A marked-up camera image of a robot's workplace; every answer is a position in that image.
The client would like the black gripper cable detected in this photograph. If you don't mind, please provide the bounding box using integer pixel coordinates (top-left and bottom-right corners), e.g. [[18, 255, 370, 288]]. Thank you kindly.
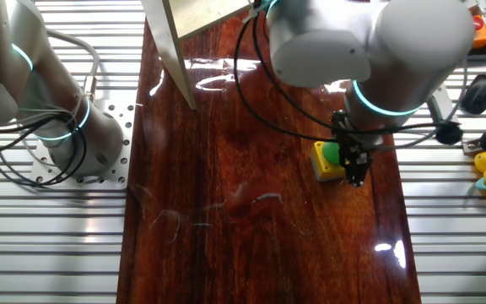
[[232, 16, 341, 144]]

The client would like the black camera cable with plug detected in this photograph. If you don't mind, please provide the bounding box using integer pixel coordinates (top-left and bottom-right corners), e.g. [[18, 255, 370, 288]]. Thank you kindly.
[[251, 12, 464, 145]]

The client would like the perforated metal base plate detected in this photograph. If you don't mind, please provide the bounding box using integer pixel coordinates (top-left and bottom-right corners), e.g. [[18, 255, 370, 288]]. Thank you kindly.
[[30, 99, 137, 191]]

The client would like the black computer mouse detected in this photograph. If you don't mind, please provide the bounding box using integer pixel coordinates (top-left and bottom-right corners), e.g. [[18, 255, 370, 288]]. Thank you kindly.
[[460, 74, 486, 115]]

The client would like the beige wooden shelf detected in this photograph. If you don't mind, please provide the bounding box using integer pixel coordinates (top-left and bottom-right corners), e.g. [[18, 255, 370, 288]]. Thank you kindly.
[[140, 0, 255, 111]]

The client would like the glossy red-brown wooden board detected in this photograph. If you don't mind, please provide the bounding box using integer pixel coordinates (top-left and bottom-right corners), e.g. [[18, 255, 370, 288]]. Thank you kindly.
[[116, 0, 422, 304]]

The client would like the thick grey cable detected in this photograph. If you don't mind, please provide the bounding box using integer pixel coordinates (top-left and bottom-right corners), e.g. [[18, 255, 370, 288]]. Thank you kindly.
[[46, 29, 100, 103]]

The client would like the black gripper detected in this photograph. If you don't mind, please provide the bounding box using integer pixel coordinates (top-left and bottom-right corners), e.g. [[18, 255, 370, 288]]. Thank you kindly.
[[331, 110, 375, 188]]

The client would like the yellow box green push button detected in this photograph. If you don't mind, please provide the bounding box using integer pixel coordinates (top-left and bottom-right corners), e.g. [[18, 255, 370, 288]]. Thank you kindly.
[[309, 140, 348, 182]]

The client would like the black cable bundle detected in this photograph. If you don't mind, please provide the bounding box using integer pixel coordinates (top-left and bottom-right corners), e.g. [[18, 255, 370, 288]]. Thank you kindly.
[[0, 109, 89, 187]]

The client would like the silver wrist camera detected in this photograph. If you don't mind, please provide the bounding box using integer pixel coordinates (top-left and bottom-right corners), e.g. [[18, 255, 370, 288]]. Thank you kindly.
[[426, 95, 455, 128]]

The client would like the orange emergency stop box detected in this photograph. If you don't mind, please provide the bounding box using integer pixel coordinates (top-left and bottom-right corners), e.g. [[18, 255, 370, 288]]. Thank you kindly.
[[472, 15, 486, 49]]

